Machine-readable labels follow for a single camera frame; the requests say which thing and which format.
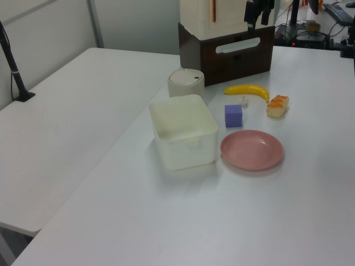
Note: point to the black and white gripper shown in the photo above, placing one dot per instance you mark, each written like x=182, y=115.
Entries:
x=260, y=3

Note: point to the orange topped bread piece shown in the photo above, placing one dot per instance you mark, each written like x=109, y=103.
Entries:
x=277, y=106

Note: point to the pink round plate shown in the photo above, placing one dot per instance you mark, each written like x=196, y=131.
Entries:
x=251, y=150

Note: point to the black monitor stand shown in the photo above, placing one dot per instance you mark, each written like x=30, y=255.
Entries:
x=294, y=14

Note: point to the cream toy cabinet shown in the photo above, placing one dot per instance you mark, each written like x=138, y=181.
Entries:
x=219, y=16

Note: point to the dark brown drawer box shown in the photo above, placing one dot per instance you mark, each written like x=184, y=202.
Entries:
x=233, y=58

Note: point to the small brown cardboard box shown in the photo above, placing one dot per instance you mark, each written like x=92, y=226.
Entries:
x=313, y=26

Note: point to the yellow banana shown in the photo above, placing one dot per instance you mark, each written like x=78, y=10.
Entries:
x=249, y=89

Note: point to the black keyboard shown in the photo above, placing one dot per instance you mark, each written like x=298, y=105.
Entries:
x=339, y=12

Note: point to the small white figurine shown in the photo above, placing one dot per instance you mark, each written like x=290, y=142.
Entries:
x=244, y=101

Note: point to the round cream trash can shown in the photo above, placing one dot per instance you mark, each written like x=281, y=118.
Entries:
x=186, y=83

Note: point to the purple cube block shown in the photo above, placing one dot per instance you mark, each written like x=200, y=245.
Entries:
x=233, y=116

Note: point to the white rectangular plastic bin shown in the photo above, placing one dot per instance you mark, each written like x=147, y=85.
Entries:
x=183, y=133

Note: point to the black clamp mount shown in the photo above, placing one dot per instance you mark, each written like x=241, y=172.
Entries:
x=348, y=44

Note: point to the grey partition post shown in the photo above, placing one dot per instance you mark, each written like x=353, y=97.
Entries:
x=95, y=23

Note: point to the black camera stand pole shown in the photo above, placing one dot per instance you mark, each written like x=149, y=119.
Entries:
x=12, y=66

